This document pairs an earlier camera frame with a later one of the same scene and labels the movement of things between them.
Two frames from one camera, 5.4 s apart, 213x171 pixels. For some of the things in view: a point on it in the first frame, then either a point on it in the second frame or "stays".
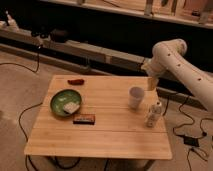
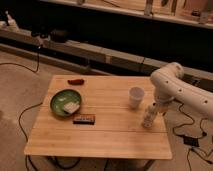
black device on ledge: x=59 y=36 stays
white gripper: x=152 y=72 -> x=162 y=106
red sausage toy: x=76 y=81 stays
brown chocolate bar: x=84 y=119 stays
